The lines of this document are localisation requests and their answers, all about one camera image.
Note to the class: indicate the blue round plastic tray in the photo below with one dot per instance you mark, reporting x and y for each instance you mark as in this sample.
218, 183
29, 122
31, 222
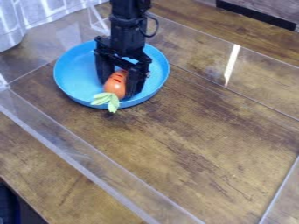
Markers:
77, 77

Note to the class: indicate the orange toy carrot green leaves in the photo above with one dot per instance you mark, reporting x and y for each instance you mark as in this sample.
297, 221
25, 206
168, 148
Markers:
116, 91

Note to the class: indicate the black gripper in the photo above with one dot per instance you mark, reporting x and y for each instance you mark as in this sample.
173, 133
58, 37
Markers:
122, 50

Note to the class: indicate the white grey checked curtain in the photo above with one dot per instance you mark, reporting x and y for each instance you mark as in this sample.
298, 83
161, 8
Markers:
21, 15

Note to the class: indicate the clear acrylic enclosure wall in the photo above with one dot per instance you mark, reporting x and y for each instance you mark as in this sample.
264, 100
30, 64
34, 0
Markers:
204, 155

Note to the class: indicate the dark wooden furniture edge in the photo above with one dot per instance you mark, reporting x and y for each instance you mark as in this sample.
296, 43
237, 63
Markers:
257, 15

